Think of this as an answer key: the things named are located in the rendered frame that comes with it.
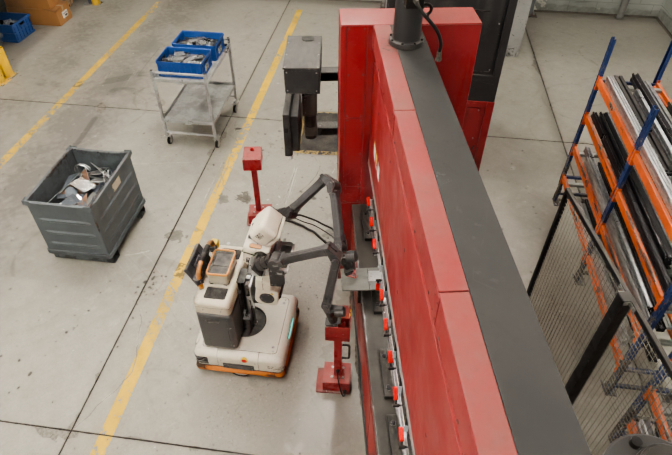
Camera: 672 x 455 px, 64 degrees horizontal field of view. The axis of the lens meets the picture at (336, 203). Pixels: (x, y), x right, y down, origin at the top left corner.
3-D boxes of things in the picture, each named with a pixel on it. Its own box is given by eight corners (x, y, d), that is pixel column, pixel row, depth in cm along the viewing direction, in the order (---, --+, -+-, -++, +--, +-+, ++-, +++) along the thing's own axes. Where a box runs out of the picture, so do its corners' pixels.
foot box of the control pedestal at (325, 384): (318, 367, 404) (317, 358, 396) (351, 369, 402) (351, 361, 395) (315, 392, 389) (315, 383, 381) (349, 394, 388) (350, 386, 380)
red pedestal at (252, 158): (248, 212, 533) (238, 144, 478) (273, 211, 534) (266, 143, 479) (246, 226, 518) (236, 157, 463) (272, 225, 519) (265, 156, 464)
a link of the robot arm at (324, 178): (332, 169, 339) (323, 168, 330) (343, 186, 334) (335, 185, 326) (286, 211, 357) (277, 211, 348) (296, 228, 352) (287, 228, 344)
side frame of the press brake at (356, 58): (336, 257, 487) (338, 8, 335) (428, 255, 491) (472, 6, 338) (337, 278, 469) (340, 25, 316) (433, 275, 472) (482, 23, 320)
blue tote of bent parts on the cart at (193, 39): (184, 44, 626) (181, 30, 614) (226, 47, 621) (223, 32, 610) (173, 58, 599) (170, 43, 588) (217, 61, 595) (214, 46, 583)
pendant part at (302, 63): (293, 132, 444) (287, 34, 388) (323, 132, 444) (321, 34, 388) (288, 169, 406) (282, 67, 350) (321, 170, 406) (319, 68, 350)
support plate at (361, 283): (340, 269, 346) (340, 268, 346) (380, 268, 347) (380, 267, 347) (341, 291, 333) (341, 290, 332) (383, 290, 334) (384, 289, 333)
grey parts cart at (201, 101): (190, 104, 683) (176, 33, 620) (240, 108, 677) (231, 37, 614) (164, 145, 617) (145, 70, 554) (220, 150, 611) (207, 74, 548)
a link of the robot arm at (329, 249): (335, 236, 305) (331, 247, 297) (345, 255, 311) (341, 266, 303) (270, 251, 323) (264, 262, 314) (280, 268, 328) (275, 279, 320)
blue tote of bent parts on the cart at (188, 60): (170, 61, 595) (166, 45, 583) (213, 64, 590) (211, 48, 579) (158, 76, 568) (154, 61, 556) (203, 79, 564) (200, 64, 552)
